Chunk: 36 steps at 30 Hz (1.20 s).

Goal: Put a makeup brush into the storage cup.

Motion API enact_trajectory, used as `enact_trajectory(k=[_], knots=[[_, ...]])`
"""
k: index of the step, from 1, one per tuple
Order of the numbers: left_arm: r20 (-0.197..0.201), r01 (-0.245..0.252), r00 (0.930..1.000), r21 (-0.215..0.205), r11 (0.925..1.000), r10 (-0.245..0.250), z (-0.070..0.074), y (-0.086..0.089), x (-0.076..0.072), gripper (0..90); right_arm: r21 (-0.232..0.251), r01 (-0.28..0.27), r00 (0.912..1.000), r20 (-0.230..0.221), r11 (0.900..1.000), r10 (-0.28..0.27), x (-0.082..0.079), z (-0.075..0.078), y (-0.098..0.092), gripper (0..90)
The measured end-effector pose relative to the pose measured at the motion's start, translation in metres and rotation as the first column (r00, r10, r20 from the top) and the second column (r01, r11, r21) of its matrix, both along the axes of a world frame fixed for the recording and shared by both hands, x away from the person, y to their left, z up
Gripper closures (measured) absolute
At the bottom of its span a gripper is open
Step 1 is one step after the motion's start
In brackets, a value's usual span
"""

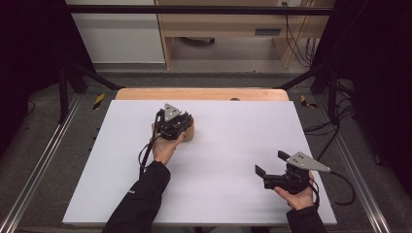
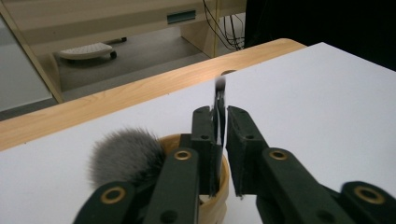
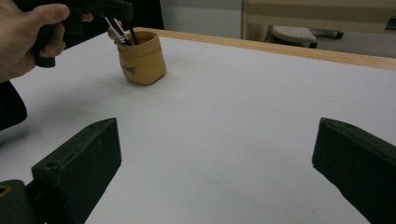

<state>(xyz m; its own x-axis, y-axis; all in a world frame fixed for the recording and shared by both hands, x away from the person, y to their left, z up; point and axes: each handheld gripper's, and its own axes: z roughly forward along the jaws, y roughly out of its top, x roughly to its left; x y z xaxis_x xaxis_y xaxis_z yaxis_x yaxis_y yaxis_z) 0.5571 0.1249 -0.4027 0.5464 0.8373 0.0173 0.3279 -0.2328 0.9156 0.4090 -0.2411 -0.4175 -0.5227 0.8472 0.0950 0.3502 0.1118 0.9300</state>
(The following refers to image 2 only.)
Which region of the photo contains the black cable bundle behind desk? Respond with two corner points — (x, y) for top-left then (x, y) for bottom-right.
(202, 0), (248, 52)

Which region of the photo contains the large black makeup brush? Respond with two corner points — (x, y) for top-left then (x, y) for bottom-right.
(88, 126), (168, 191)

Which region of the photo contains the low wheeled platform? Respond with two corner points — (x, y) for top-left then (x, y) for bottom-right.
(57, 36), (129, 62)

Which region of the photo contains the wooden brush holder cup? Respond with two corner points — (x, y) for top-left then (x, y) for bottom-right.
(158, 133), (232, 224)

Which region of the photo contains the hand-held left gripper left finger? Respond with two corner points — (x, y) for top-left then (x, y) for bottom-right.
(179, 105), (224, 197)

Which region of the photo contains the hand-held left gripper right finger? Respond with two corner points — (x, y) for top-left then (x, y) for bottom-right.
(225, 105), (270, 198)

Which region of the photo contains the light wooden desk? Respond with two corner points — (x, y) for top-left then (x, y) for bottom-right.
(0, 0), (248, 105)

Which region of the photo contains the white board sheet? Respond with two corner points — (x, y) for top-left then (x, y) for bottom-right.
(0, 41), (396, 224)

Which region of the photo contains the white cabinet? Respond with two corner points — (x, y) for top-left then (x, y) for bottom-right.
(0, 14), (54, 114)

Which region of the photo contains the thin black eyeliner pencil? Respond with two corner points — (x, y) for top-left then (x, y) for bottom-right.
(212, 76), (228, 195)

